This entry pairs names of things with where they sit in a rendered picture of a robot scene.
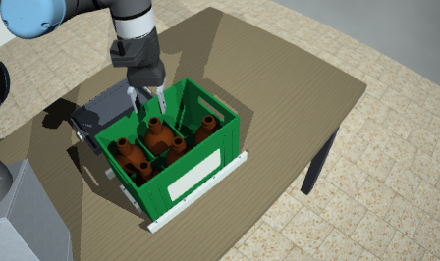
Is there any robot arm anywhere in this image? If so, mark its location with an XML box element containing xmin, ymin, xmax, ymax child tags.
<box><xmin>0</xmin><ymin>0</ymin><xmax>152</xmax><ymax>202</ymax></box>

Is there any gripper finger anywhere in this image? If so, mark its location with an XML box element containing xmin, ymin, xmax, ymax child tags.
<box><xmin>127</xmin><ymin>86</ymin><xmax>140</xmax><ymax>113</ymax></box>
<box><xmin>156</xmin><ymin>77</ymin><xmax>166</xmax><ymax>114</ymax></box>

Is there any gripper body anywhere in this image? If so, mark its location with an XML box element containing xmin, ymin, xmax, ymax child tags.
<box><xmin>110</xmin><ymin>7</ymin><xmax>166</xmax><ymax>87</ymax></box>

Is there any green plastic crate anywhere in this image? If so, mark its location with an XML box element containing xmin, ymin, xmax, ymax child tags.
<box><xmin>105</xmin><ymin>77</ymin><xmax>240</xmax><ymax>220</ymax></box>

